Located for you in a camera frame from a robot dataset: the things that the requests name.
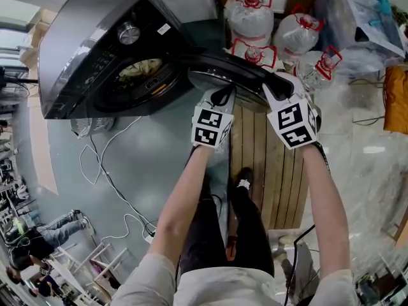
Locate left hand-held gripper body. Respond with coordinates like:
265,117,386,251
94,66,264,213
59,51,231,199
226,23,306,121
190,86,237,150

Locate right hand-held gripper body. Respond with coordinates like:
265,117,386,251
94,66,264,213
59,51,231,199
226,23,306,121
266,84,323,151

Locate black round washing machine door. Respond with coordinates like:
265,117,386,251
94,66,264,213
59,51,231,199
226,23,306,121
186,47,296,113

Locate dark grey washing machine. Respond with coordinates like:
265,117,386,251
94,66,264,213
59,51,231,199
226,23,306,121
37,0,224,120

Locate person's right forearm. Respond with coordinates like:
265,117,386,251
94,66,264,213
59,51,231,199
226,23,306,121
299,144,352,281

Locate person's left forearm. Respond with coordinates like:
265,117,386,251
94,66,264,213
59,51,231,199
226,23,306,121
147,144,215,267

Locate wooden slat pallet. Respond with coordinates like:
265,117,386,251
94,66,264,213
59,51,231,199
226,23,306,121
229,104,312,231

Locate person's black shoe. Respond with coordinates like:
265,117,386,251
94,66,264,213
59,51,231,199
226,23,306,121
235,166,255,191

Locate laundry in drum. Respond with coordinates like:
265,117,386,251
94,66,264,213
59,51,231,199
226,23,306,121
118,58,164,78

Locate plastic-covered furniture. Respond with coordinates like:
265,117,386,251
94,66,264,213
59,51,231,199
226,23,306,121
312,0,408,79

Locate orange cushion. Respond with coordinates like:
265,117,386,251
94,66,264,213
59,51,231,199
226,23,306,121
382,64,408,136

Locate person's black trousers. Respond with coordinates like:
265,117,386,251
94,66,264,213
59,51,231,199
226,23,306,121
179,170,275,277

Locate grey grille fan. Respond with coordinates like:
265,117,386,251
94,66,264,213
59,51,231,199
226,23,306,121
69,116,116,140

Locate red hand tool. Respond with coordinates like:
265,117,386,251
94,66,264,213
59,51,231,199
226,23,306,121
224,238,239,263

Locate person's light shirt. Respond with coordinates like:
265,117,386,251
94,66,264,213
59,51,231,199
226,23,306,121
110,252,363,306

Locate white wooden stool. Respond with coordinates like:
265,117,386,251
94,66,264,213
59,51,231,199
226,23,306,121
50,241,132,301

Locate cardboard box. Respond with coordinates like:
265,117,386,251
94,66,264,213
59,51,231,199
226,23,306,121
18,8,59,73

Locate clear water jug red handle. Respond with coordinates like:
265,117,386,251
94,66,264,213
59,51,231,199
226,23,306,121
229,38,279,70
224,0,275,48
272,4,325,64
293,45,344,92

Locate white floor cable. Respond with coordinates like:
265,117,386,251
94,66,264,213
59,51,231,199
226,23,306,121
78,115,157,239

